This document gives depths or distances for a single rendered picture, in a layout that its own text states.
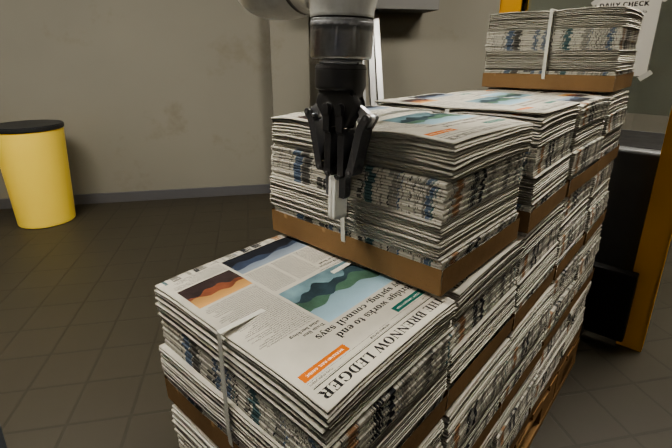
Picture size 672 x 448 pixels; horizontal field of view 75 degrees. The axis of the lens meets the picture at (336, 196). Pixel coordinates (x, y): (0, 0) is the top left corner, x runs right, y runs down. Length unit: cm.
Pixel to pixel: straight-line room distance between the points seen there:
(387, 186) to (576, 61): 93
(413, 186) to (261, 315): 28
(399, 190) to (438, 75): 344
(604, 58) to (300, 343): 117
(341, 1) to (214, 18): 313
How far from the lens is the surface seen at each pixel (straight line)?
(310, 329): 60
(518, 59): 152
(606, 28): 146
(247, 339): 59
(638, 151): 215
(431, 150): 61
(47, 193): 360
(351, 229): 72
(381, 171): 66
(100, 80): 387
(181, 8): 374
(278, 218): 86
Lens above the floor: 117
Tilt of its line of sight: 18 degrees down
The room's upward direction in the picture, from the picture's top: straight up
